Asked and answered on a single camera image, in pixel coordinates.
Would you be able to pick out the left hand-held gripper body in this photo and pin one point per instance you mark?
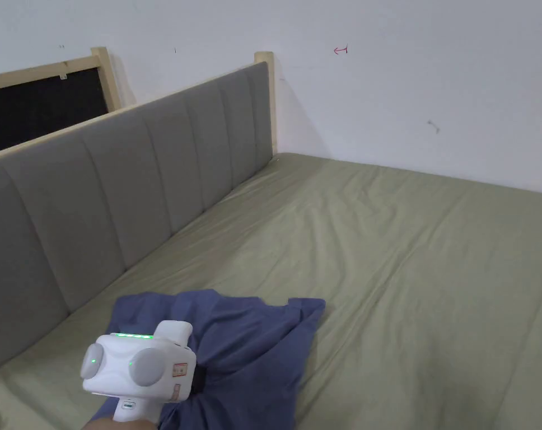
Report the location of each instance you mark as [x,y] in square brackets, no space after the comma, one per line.
[118,367]

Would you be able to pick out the dark blue shirt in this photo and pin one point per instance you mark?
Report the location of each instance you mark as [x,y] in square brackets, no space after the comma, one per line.
[248,354]

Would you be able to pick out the person's left hand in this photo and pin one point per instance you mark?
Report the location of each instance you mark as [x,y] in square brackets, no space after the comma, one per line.
[114,424]

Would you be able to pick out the grey padded headboard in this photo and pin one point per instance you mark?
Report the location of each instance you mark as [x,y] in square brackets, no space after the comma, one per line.
[118,192]

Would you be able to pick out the bed with pale green sheet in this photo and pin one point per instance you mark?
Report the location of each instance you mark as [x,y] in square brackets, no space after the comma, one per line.
[387,291]

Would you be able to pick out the wooden frame with black panel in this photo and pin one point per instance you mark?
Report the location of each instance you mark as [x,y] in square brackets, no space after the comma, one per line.
[42,107]

